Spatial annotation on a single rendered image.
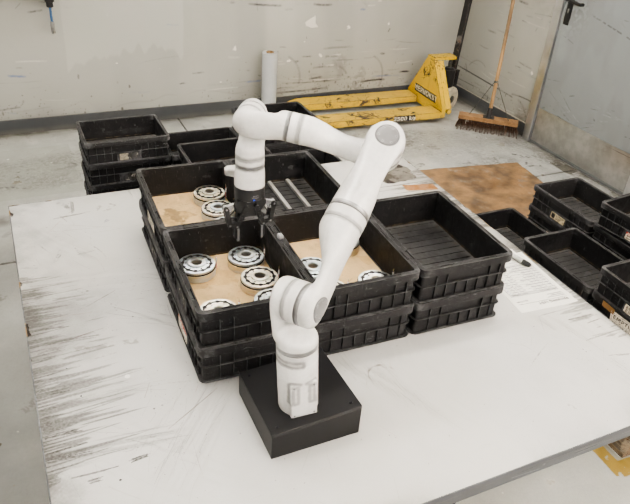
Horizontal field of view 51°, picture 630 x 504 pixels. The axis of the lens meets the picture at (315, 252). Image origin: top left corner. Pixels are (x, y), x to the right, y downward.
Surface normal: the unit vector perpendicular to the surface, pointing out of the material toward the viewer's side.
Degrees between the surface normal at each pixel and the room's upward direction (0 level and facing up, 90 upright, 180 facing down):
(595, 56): 90
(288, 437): 90
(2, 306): 0
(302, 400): 88
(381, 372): 0
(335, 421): 90
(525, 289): 0
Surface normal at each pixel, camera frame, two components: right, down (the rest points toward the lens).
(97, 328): 0.07, -0.84
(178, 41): 0.41, 0.52
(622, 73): -0.91, 0.17
